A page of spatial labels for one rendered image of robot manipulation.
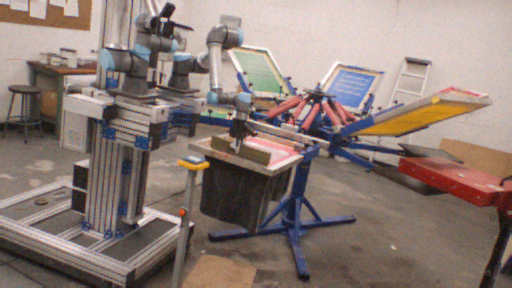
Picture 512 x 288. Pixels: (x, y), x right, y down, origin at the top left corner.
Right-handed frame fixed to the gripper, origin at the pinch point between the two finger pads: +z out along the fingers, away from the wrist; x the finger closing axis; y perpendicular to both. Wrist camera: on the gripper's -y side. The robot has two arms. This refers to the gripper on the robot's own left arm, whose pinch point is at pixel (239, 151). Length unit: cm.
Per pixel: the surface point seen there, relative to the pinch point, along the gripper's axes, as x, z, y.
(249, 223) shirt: 0.4, 42.3, -14.3
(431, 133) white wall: -462, 27, -81
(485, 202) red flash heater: -33, -1, -135
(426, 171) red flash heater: -48, -6, -102
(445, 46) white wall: -461, -99, -69
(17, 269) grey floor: 62, 97, 113
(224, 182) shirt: 1.5, 21.3, 6.5
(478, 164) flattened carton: -454, 55, -152
